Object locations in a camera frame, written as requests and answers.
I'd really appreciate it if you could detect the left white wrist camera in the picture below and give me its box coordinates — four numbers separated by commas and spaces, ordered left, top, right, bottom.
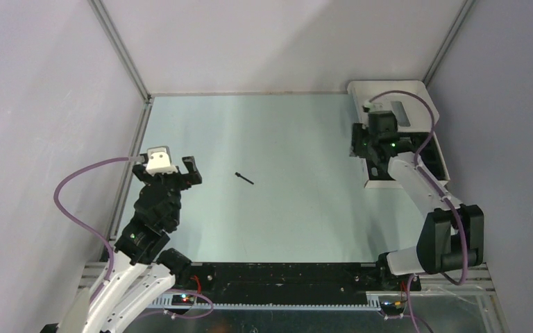
144, 146, 178, 176

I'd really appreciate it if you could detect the small black cleaning brush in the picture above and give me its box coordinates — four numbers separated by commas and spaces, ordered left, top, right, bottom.
235, 172, 255, 185

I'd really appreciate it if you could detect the aluminium frame front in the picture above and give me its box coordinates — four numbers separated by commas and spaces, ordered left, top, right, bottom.
105, 262, 507, 332

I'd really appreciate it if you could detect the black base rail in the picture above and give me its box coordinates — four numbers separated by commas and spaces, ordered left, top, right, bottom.
176, 262, 421, 306

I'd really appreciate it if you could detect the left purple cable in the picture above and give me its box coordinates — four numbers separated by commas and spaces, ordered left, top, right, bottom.
53, 157, 144, 305

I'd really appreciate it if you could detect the white box with black tray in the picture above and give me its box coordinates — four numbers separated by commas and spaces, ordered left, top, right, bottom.
347, 80, 450, 189

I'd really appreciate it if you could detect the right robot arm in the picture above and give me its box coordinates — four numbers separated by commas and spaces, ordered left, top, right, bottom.
350, 123, 485, 290

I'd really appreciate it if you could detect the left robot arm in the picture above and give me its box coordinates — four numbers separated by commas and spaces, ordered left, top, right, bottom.
42, 148, 202, 332

